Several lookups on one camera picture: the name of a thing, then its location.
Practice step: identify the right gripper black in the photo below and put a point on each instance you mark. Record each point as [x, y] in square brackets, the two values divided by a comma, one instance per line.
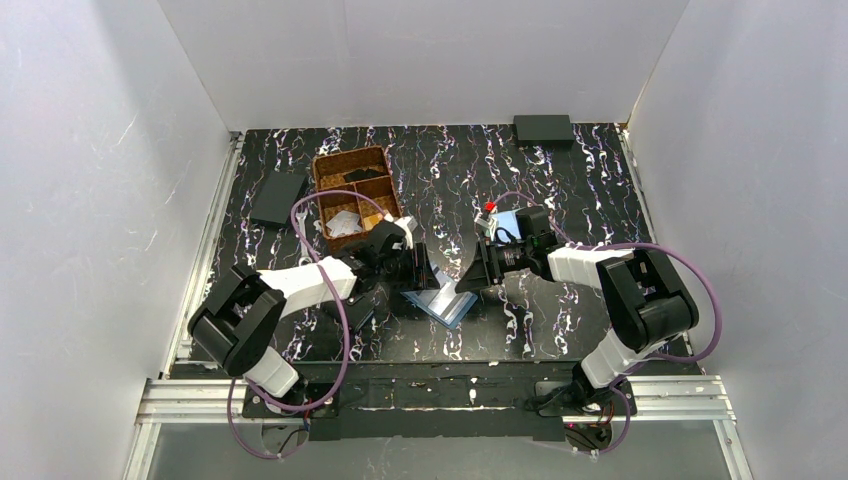
[491, 263]

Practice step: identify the blue card holder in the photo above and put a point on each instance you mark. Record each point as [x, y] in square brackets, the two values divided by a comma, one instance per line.
[445, 305]

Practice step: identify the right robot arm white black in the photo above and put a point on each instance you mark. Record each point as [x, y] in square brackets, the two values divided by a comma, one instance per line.
[646, 300]

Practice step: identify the silver wrench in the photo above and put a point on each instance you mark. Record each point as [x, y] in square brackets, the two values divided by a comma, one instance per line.
[304, 255]

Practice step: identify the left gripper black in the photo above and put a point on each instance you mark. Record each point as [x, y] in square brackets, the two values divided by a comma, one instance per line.
[416, 266]

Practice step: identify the teal open card holder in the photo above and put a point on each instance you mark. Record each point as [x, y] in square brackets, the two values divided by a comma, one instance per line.
[506, 227]

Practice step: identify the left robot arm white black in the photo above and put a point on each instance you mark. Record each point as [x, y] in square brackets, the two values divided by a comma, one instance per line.
[237, 320]

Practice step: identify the white credit card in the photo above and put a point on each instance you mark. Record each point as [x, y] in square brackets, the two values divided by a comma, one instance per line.
[341, 233]
[344, 219]

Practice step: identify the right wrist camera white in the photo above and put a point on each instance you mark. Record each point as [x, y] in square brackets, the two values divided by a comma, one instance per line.
[485, 222]

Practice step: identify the black box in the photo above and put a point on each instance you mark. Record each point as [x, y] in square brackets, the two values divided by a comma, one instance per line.
[543, 130]
[278, 194]

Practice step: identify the black card in basket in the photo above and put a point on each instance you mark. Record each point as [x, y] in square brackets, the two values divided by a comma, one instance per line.
[363, 174]

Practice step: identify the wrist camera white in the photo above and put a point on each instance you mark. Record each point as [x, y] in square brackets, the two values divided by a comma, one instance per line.
[408, 224]
[485, 222]

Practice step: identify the black box left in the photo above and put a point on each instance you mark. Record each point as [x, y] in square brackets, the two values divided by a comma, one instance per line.
[278, 194]

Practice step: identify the black box back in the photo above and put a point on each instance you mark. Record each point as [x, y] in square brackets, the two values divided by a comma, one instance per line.
[543, 130]

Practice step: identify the tan item in basket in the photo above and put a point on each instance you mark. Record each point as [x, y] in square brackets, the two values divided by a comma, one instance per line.
[369, 222]

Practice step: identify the black snap wallet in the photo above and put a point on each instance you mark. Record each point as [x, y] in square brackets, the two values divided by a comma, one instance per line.
[359, 311]

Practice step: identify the brown wicker divided basket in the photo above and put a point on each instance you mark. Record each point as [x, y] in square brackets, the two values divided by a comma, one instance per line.
[377, 195]

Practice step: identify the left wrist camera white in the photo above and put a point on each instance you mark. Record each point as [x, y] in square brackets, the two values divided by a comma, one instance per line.
[408, 224]

